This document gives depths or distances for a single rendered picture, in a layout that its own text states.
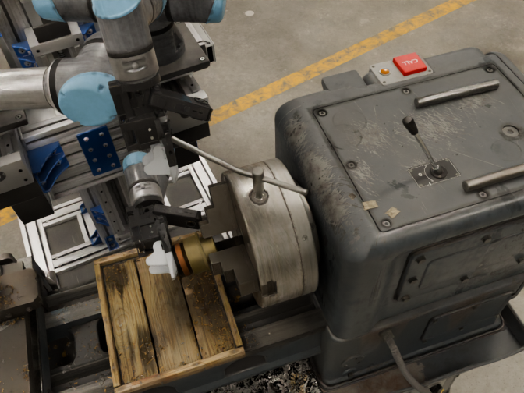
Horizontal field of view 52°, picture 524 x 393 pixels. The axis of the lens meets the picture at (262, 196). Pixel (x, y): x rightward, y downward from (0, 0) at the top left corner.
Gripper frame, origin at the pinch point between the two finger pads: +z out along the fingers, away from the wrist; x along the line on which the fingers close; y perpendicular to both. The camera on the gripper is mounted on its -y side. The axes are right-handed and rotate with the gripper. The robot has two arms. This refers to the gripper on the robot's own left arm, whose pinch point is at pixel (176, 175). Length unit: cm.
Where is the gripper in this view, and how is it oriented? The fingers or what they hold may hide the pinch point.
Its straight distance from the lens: 102.6
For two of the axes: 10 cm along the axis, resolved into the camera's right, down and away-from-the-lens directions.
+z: 1.4, 8.3, 5.3
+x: 2.8, 4.8, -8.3
